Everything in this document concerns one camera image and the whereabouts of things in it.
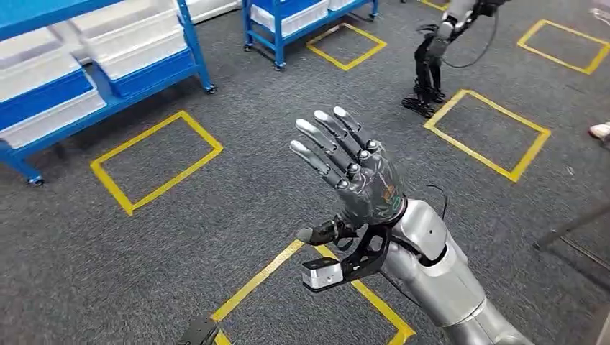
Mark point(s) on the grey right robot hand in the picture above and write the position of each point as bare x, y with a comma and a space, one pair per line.
371, 190

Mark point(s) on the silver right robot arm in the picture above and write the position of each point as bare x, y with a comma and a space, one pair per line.
443, 281

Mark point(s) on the black and silver humanoid robot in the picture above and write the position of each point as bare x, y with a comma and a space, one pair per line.
429, 62

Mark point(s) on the yellow floor tape square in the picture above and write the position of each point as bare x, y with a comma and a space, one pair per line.
259, 278
514, 176
381, 46
436, 5
96, 166

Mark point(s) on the blue metal shelf rack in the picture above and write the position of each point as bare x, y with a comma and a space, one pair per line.
28, 16
279, 45

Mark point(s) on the person's foot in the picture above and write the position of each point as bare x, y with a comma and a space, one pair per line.
600, 132

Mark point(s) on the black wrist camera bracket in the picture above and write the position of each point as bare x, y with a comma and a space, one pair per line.
362, 259

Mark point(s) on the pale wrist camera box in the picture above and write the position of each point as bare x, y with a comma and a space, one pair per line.
324, 278

